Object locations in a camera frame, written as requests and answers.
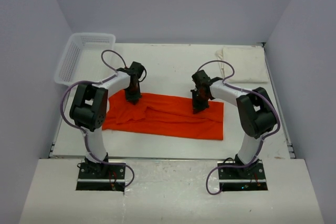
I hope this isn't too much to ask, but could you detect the orange t-shirt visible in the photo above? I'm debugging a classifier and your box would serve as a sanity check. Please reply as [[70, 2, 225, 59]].
[[102, 90, 225, 141]]

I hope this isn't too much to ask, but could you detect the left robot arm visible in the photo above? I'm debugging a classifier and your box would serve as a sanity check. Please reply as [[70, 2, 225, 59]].
[[69, 61, 147, 178]]

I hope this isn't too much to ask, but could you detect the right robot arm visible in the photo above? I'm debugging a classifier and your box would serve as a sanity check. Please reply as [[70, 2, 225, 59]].
[[191, 70, 280, 178]]

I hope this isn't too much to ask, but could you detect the folded white t-shirt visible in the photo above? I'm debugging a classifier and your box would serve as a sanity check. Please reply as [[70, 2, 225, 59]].
[[215, 46, 269, 83]]

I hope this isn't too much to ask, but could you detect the white plastic basket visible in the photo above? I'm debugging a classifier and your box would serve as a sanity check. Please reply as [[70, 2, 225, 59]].
[[54, 33, 116, 86]]

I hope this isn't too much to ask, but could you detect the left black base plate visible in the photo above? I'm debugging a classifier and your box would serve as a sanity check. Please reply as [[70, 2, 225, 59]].
[[76, 162, 125, 192]]

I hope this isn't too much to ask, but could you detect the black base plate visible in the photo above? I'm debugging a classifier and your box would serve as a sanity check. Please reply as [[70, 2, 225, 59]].
[[76, 162, 125, 192], [218, 159, 268, 192]]

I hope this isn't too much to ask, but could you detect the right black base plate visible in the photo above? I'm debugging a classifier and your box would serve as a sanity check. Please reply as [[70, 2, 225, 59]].
[[218, 159, 268, 192]]

